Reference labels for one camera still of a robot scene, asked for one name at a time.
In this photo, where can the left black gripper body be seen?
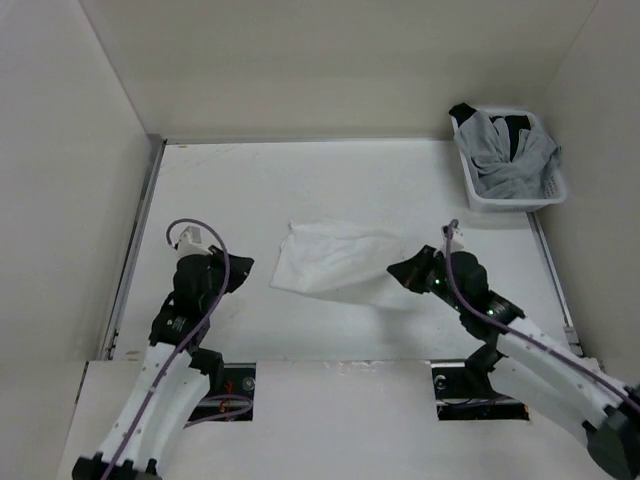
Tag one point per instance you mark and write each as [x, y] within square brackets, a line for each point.
[217, 266]

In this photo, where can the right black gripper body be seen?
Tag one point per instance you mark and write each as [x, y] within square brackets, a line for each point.
[429, 275]

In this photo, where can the white tank top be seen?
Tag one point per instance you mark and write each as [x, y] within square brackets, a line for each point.
[324, 254]

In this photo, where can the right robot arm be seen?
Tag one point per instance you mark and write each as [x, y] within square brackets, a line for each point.
[518, 360]

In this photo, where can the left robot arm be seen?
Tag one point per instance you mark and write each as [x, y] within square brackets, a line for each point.
[176, 373]

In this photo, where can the grey tank top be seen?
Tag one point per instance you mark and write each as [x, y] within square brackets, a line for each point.
[523, 178]

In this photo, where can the black tank top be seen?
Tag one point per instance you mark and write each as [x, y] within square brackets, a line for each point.
[492, 134]

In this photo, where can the white plastic laundry basket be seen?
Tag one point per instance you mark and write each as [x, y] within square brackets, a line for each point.
[554, 193]

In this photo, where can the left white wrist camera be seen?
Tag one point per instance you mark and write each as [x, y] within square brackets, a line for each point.
[190, 242]

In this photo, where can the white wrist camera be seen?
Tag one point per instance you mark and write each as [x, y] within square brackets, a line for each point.
[453, 238]
[190, 242]

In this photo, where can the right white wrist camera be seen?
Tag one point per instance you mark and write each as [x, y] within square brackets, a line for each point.
[453, 238]

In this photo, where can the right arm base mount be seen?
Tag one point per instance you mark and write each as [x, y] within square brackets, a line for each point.
[460, 397]

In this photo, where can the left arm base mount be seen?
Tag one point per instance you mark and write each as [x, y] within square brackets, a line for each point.
[230, 396]

